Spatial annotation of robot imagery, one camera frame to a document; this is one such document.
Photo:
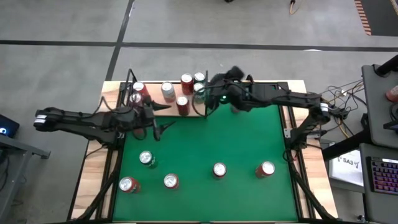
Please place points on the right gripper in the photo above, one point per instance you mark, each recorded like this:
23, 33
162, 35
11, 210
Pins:
230, 93

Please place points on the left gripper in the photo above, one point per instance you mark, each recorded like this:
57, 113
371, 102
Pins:
147, 114

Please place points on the silver-topped soda can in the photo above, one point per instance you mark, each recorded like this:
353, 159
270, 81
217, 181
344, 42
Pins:
234, 109

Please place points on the white red Spindrift can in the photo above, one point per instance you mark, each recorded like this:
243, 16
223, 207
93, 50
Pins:
168, 91

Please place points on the green Sprite can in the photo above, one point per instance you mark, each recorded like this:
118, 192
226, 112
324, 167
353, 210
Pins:
199, 88
199, 77
146, 158

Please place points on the red Fanta strawberry can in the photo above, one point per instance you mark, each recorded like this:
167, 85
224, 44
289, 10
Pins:
135, 98
171, 181
140, 88

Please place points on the red Coca-Cola can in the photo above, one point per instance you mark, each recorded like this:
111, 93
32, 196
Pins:
186, 83

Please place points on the red Star Wars cola can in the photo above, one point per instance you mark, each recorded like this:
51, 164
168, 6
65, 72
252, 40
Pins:
219, 170

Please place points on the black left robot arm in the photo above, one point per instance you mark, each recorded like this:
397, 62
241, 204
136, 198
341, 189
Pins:
77, 121

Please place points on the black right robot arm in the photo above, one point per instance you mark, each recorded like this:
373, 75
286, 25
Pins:
295, 99

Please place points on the wooden shelf board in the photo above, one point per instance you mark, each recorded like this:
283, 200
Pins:
155, 109

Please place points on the green table mat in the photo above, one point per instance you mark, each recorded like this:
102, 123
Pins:
199, 202

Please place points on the black desk beam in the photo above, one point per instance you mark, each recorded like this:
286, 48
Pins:
345, 146

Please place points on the white paper sign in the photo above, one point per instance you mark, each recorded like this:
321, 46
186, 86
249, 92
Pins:
345, 168

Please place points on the gray metal stand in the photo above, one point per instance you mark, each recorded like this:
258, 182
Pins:
28, 148

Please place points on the gray desk top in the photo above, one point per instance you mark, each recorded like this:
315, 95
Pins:
376, 109
365, 202

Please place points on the black device blue light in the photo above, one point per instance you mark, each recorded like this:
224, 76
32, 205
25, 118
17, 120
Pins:
9, 127

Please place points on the black pole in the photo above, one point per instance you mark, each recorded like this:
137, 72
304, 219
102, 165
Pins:
387, 67

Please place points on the red object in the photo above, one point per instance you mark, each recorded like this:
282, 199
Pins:
393, 94

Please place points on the black striped-edge floor mat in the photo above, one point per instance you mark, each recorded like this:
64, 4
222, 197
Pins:
382, 15

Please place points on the backlit computer keyboard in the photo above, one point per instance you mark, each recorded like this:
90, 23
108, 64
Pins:
384, 175

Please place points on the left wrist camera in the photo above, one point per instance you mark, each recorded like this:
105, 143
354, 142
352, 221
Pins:
156, 133

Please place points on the black table frame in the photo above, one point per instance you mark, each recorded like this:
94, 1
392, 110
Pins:
282, 84

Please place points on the gray metal bracket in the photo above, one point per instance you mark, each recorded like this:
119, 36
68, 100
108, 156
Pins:
287, 133

